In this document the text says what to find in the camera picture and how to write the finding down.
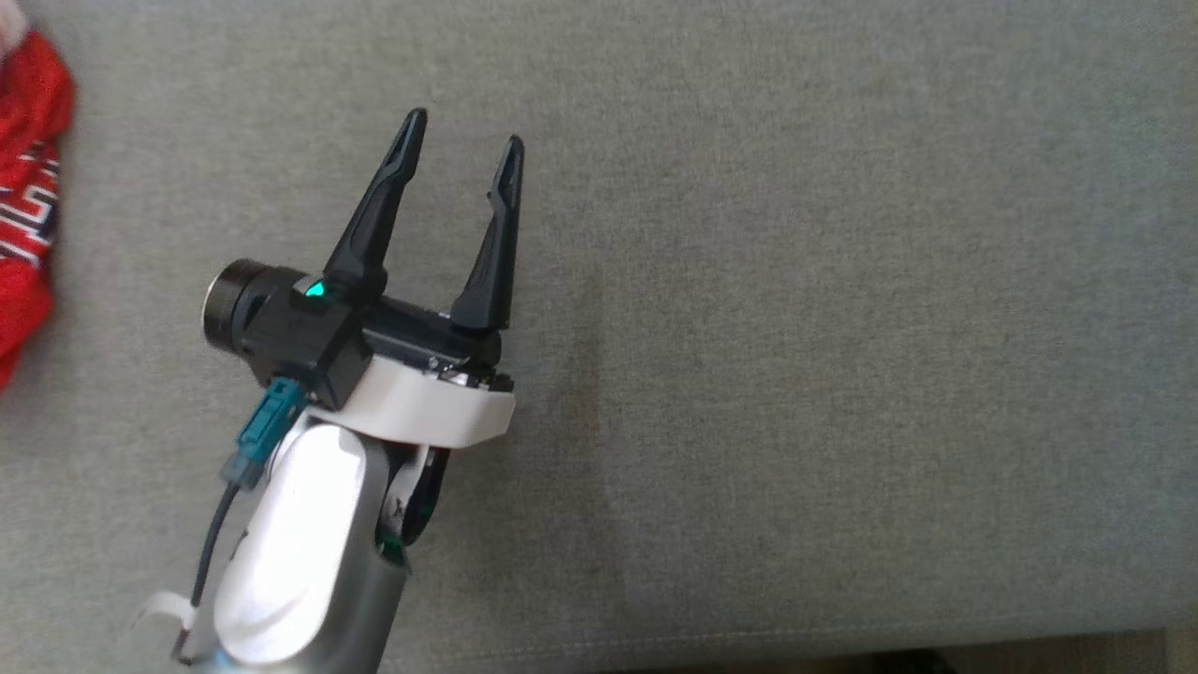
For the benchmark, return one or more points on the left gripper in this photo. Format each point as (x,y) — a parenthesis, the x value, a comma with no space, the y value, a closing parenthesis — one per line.
(430,402)

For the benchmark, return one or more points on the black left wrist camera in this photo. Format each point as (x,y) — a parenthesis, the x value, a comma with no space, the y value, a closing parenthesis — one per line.
(290,332)

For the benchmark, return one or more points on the red and white garment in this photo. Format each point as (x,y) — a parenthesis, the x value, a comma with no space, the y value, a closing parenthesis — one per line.
(28,112)

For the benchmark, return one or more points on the large grey sofa seat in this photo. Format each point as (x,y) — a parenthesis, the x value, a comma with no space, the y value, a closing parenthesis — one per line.
(842,281)

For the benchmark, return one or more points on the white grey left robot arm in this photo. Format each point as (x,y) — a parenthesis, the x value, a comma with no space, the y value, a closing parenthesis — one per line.
(299,543)

